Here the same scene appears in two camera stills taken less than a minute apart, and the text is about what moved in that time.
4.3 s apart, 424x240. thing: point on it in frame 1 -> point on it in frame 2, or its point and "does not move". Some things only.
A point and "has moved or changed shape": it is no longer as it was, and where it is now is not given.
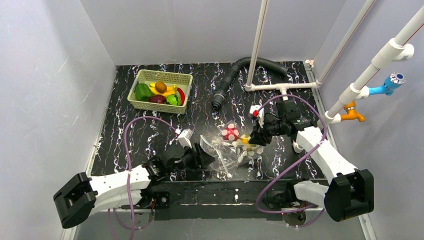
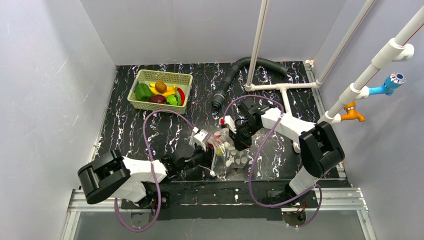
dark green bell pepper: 143,92 does not move
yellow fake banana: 170,90 does not move
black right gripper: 262,131 -> 241,139
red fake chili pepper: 182,95 does not move
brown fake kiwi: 160,87 does not move
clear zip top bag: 226,152 has moved or changed shape
